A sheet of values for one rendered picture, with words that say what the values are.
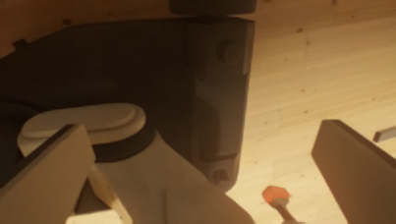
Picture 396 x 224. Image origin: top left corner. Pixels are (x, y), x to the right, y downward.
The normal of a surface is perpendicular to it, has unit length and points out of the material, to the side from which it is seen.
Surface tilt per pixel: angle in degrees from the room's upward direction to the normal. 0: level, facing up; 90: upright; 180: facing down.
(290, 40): 0
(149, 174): 90
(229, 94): 0
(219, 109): 0
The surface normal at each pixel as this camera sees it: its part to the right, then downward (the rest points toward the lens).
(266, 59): 0.21, 0.49
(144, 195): -0.02, -0.87
